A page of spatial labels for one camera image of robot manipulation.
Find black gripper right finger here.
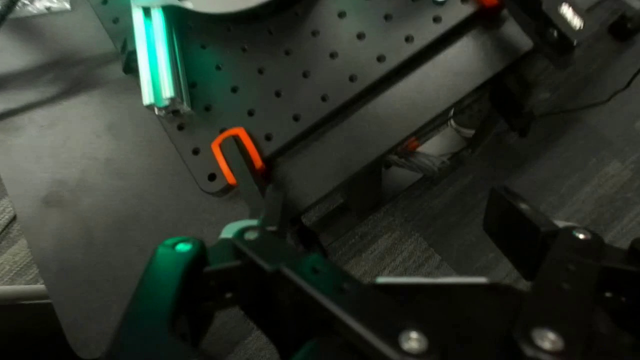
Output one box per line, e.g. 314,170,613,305
483,186,604,360

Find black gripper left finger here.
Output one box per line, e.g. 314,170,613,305
107,187,374,360

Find orange black clamp right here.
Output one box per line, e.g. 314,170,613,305
211,126,266,187

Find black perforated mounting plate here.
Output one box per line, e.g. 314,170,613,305
90,0,532,211

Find green lit aluminium extrusion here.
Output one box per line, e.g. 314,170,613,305
130,0,193,113

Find black cable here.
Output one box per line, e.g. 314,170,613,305
532,61,640,126

